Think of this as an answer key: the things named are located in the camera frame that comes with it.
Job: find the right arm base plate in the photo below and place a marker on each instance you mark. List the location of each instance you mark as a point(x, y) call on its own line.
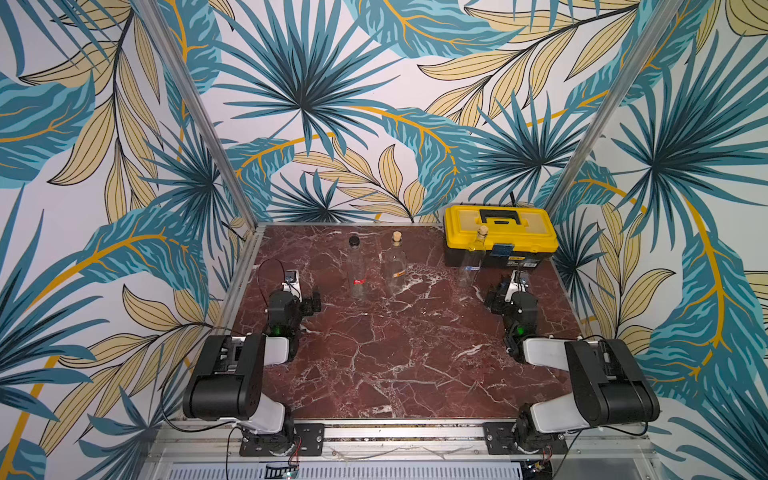
point(507, 438)

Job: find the glass bottle with cork stopper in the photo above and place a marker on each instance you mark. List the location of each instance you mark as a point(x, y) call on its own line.
point(395, 261)

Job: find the glass bottle with black cap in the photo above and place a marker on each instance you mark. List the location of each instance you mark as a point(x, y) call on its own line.
point(356, 267)

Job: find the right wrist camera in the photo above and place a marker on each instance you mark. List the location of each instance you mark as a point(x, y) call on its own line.
point(519, 282)

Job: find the aluminium front rail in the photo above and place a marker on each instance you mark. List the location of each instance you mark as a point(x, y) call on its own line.
point(401, 449)

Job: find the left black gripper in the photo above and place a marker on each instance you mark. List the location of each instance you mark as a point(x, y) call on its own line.
point(309, 302)

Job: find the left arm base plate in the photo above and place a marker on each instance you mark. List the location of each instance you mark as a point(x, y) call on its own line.
point(302, 439)

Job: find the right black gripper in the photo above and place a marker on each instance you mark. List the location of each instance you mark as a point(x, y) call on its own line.
point(498, 301)

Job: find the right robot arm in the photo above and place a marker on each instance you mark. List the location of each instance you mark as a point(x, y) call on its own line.
point(608, 388)

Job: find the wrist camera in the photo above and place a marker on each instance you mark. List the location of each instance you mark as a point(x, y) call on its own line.
point(291, 283)
point(519, 282)

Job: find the slim glass bottle with cork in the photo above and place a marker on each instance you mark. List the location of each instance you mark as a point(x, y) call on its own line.
point(473, 258)

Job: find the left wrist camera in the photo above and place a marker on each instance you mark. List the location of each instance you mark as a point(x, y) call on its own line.
point(291, 283)

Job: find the yellow and black toolbox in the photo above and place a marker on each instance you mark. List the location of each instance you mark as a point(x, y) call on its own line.
point(509, 237)

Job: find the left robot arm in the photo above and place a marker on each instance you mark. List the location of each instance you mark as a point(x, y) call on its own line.
point(227, 382)

